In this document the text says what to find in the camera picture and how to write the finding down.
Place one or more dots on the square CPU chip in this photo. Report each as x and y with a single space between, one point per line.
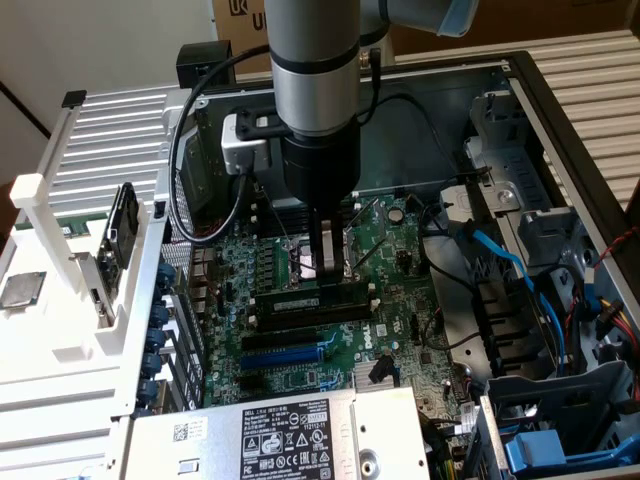
22 290

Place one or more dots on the small black box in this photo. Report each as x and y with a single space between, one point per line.
200 62

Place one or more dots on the open metal PC case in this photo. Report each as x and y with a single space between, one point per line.
410 150

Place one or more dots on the black camera bracket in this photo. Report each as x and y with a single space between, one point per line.
260 122

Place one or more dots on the blue card latch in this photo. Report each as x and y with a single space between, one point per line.
161 315
156 339
148 391
151 365
167 275

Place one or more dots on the white parts rack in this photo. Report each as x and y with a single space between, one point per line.
30 192

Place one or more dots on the black rail end cap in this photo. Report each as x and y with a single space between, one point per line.
74 98

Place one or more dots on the silver finned heatsink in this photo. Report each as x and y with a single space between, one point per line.
362 375

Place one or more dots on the round coin battery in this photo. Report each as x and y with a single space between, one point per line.
396 215

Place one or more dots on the blue expansion slot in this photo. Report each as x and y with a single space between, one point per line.
280 359

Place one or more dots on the black plastic fan shroud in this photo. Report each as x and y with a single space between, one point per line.
505 320

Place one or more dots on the long black expansion slot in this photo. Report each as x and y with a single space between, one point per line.
280 340

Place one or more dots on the small black clip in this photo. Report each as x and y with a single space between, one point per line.
160 209

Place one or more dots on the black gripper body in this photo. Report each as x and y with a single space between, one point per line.
320 170

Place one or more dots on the green RAM stick with label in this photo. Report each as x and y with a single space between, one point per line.
80 225

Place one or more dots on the silver rear port block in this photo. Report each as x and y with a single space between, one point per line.
202 280

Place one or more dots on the green Dell motherboard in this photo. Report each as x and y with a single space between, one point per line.
400 300

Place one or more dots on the printed cardboard box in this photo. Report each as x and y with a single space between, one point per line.
235 45

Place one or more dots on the grey metal disk bay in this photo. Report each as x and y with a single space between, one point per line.
520 165

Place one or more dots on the blue drive caddy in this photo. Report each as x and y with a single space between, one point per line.
535 447

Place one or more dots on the thin metal locking lever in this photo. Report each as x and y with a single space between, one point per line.
277 220
306 267

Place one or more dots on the short black expansion slot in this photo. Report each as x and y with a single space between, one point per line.
250 384

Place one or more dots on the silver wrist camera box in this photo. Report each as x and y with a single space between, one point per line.
240 155

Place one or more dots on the black graphics card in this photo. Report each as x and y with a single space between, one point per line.
122 220

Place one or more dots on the silver CPU socket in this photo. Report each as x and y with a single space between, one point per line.
302 260

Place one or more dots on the plain brown cardboard box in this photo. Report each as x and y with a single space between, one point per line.
550 20

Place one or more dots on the silver power supply with label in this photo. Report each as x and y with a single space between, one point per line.
210 450

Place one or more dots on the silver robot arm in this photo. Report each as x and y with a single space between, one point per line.
315 75

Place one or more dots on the grey drive cage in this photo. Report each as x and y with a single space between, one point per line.
550 395

